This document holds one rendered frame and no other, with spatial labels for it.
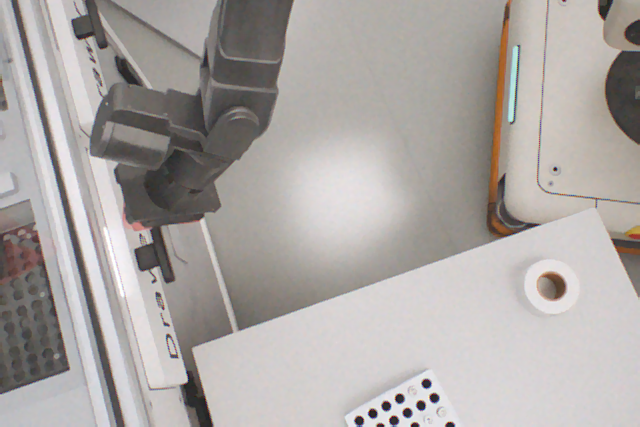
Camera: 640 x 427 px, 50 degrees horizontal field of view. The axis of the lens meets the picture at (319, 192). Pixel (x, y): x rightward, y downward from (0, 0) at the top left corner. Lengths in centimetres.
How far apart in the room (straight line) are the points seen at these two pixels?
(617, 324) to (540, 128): 66
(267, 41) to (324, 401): 52
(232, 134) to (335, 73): 128
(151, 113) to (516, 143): 106
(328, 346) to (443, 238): 86
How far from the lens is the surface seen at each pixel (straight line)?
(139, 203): 71
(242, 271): 172
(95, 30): 93
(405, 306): 93
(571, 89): 160
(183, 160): 64
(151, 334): 79
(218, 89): 57
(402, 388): 89
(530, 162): 152
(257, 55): 56
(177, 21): 194
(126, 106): 60
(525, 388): 95
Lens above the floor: 168
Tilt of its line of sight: 75 degrees down
